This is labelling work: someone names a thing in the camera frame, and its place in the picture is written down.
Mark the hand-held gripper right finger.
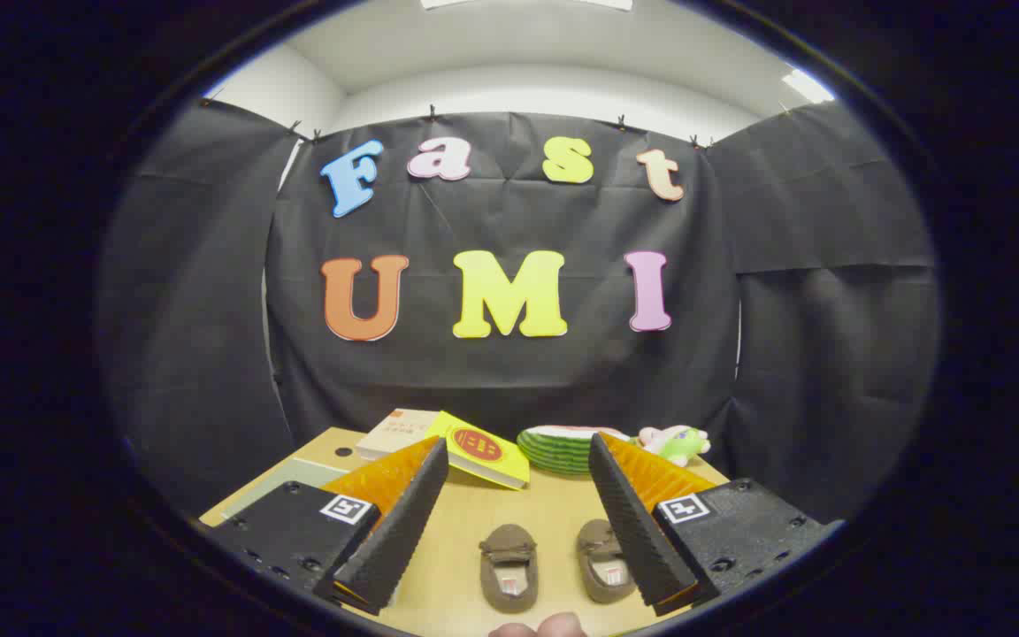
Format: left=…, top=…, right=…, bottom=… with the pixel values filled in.
left=587, top=432, right=847, bottom=618

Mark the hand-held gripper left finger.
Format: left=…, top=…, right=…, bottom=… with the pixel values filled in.
left=206, top=435, right=450, bottom=618

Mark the brown fuzzy shoe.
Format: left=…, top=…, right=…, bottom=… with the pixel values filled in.
left=479, top=524, right=540, bottom=614
left=576, top=518, right=639, bottom=605

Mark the pink and green plush toy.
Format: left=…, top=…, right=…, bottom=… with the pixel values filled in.
left=636, top=425, right=712, bottom=468

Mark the beige book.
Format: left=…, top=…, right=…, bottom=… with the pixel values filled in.
left=355, top=408, right=440, bottom=461

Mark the watermelon slice plush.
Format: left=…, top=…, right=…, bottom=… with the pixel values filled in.
left=517, top=425, right=632, bottom=477

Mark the yellow book with red circle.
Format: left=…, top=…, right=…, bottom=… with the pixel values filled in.
left=425, top=411, right=531, bottom=490

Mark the ceiling light panel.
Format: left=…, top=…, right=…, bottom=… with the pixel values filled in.
left=782, top=69, right=836, bottom=104

